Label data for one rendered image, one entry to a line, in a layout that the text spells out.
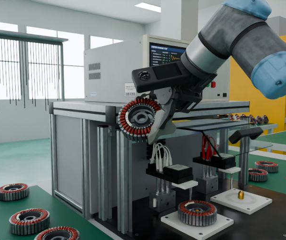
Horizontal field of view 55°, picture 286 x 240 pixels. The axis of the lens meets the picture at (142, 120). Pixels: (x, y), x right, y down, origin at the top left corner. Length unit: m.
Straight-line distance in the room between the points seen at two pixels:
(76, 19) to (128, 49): 7.10
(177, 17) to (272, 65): 4.63
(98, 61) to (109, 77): 0.09
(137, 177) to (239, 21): 0.67
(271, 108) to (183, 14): 2.12
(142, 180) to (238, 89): 3.88
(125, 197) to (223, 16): 0.50
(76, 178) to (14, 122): 6.24
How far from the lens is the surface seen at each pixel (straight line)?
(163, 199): 0.93
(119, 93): 0.94
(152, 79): 0.55
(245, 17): 0.51
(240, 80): 4.76
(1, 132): 7.13
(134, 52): 0.88
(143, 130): 0.63
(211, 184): 1.11
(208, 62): 0.54
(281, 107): 4.46
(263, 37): 0.49
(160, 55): 0.87
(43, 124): 7.40
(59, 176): 1.12
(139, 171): 1.00
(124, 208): 0.78
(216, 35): 0.53
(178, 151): 1.13
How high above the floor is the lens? 1.15
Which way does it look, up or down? 6 degrees down
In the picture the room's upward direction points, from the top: straight up
